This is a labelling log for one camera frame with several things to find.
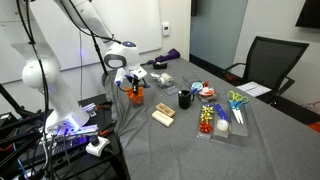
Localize orange soft sheet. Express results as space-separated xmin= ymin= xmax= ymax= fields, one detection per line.
xmin=125 ymin=84 xmax=146 ymax=101

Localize clear ribbon roll tray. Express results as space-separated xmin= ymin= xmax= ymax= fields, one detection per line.
xmin=182 ymin=77 xmax=220 ymax=103

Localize black wall television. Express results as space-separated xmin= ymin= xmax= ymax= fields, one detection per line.
xmin=295 ymin=0 xmax=320 ymax=29

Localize green blue scissors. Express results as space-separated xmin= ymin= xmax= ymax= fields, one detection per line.
xmin=227 ymin=90 xmax=250 ymax=125

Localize white paper sheet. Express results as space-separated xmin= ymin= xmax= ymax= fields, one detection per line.
xmin=235 ymin=81 xmax=272 ymax=98

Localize grey tablecloth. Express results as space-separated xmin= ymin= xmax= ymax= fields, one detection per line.
xmin=104 ymin=57 xmax=320 ymax=180

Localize gold gift bow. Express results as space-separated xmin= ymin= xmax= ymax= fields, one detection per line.
xmin=200 ymin=104 xmax=215 ymax=123

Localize white wall whiteboard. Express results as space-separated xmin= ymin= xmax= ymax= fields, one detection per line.
xmin=0 ymin=0 xmax=163 ymax=84

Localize red gift bow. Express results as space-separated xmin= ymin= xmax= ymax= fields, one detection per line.
xmin=198 ymin=120 xmax=214 ymax=135

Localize black mesh office chair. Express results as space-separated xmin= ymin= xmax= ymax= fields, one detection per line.
xmin=222 ymin=35 xmax=310 ymax=105

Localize orange bag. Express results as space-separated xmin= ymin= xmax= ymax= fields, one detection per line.
xmin=307 ymin=121 xmax=320 ymax=133

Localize white round roll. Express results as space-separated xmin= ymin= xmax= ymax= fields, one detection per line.
xmin=216 ymin=119 xmax=231 ymax=132

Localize white wall thermostat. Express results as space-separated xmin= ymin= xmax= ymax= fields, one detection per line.
xmin=161 ymin=22 xmax=171 ymax=37

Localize white emergency stop box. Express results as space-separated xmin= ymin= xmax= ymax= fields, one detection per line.
xmin=85 ymin=134 xmax=111 ymax=158

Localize clear compartment organizer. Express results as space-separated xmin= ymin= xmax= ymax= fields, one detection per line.
xmin=196 ymin=100 xmax=250 ymax=140

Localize red white ribbon roll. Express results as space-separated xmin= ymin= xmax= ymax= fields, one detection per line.
xmin=198 ymin=86 xmax=216 ymax=100

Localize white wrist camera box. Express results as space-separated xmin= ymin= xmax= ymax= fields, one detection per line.
xmin=128 ymin=65 xmax=148 ymax=81

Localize light wooden greetings stamp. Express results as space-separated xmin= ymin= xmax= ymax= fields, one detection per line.
xmin=151 ymin=110 xmax=175 ymax=128

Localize brown wooden Christmas stamp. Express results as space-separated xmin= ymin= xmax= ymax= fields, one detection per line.
xmin=155 ymin=102 xmax=177 ymax=118

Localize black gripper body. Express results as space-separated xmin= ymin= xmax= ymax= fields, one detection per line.
xmin=125 ymin=73 xmax=143 ymax=88

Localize black pen cup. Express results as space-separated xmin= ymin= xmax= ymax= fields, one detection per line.
xmin=177 ymin=89 xmax=195 ymax=110

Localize teal ribbon roll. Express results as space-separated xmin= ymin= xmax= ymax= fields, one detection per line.
xmin=190 ymin=81 xmax=204 ymax=93

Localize purple cloth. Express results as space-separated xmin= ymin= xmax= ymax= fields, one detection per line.
xmin=147 ymin=48 xmax=181 ymax=65

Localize black robot stand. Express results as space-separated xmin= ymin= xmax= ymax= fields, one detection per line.
xmin=0 ymin=84 xmax=132 ymax=180

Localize blue oblong tube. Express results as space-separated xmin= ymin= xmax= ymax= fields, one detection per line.
xmin=213 ymin=103 xmax=231 ymax=122

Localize white ribbon spool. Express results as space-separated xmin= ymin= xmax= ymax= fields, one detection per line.
xmin=158 ymin=73 xmax=168 ymax=86

